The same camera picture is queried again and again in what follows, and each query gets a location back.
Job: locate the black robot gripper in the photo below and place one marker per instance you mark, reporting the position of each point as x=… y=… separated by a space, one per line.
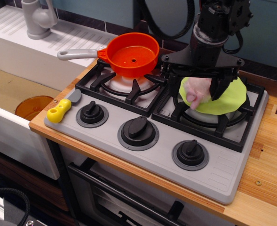
x=204 y=57

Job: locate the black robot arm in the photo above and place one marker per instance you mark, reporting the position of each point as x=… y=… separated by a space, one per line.
x=229 y=16

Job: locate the lime green round cloth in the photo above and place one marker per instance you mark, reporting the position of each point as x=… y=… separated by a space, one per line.
x=233 y=97

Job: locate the black left burner grate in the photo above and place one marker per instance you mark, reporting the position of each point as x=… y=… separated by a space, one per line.
x=138 y=95

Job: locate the black burner grate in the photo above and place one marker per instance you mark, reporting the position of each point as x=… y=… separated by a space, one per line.
x=138 y=95
x=230 y=130

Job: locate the black right burner grate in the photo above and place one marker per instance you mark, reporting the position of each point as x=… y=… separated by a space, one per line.
x=230 y=130

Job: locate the black right stove knob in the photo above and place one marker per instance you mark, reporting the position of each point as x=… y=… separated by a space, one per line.
x=190 y=155

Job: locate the black stove knob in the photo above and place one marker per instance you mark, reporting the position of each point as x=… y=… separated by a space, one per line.
x=190 y=155
x=138 y=134
x=92 y=115

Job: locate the black middle stove knob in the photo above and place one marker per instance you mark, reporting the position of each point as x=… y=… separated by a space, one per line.
x=138 y=134

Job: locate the grey toy stove top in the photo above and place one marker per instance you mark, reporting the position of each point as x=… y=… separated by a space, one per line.
x=218 y=180

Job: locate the black left stove knob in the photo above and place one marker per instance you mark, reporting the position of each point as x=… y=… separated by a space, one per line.
x=92 y=115

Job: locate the toy oven door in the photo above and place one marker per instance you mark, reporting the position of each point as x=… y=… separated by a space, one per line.
x=116 y=199

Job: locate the grey toy faucet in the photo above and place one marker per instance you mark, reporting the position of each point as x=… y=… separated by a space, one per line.
x=39 y=21

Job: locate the orange translucent bowl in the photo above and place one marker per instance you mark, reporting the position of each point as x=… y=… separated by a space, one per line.
x=32 y=106

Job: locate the white toy sink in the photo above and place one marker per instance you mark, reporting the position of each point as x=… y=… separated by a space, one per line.
x=31 y=68

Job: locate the orange toy pot grey handle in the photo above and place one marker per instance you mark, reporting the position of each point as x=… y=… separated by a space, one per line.
x=129 y=55

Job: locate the black cable loop background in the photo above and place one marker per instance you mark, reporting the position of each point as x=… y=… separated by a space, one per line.
x=169 y=19

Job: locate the yellow handled toy knife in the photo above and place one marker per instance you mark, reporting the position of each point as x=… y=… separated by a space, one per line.
x=56 y=114

